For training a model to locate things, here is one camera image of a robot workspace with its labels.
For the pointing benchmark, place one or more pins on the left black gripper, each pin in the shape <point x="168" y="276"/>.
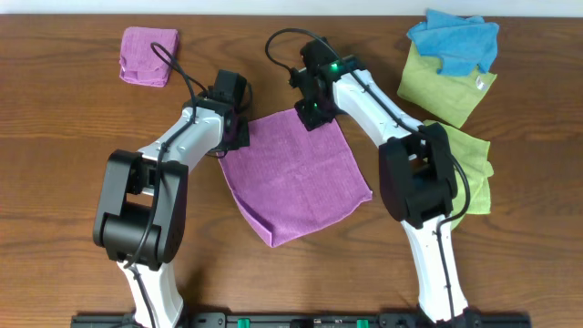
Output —
<point x="245" y="134"/>

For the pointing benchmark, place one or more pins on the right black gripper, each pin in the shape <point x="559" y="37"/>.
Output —
<point x="310" y="120"/>

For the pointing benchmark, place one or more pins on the purple microfiber cloth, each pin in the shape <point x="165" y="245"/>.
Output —
<point x="290" y="182"/>

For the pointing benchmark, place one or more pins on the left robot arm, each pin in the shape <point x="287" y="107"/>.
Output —
<point x="141" y="212"/>

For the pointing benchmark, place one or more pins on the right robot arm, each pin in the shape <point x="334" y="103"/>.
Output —
<point x="416" y="169"/>

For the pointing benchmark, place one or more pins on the folded purple cloth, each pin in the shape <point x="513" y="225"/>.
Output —
<point x="139" y="65"/>

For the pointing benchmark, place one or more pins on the flat green cloth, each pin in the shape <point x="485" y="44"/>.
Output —
<point x="451" y="99"/>

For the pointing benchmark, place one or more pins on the blue microfiber cloth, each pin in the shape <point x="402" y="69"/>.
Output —
<point x="462" y="44"/>

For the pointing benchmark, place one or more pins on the crumpled green cloth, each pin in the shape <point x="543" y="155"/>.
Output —
<point x="472" y="155"/>

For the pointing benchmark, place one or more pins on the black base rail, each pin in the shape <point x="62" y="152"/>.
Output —
<point x="469" y="319"/>

